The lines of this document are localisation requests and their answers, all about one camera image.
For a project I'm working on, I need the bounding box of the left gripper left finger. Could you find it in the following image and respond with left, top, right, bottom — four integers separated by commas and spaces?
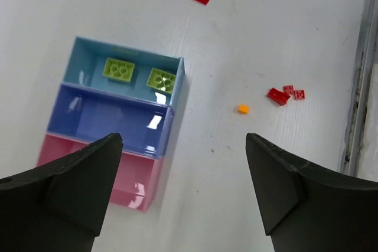
1, 133, 123, 251

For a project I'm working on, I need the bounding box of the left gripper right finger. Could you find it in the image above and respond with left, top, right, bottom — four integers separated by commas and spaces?
246, 133, 377, 252

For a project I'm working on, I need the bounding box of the green lego brick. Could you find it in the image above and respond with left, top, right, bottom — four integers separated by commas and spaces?
146, 68, 176, 94
102, 58, 135, 83

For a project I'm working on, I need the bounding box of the pink container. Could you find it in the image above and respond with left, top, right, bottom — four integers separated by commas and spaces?
37, 134, 164, 213

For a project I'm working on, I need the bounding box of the dark blue container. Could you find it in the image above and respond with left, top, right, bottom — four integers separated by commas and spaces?
47, 84, 174, 159

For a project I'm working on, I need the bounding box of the red lego brick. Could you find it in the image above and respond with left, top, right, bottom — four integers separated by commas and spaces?
266, 88, 291, 106

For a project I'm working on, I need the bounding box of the small red lego plate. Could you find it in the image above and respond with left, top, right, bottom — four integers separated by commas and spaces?
283, 85, 294, 96
294, 90, 305, 100

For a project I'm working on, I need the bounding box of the small orange lego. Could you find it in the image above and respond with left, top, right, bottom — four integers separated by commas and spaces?
237, 104, 250, 114

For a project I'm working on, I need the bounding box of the light blue container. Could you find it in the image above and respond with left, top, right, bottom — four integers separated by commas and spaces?
63, 37, 185, 109

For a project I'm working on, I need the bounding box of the right aluminium rail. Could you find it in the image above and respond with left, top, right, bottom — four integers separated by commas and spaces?
340, 0, 377, 176

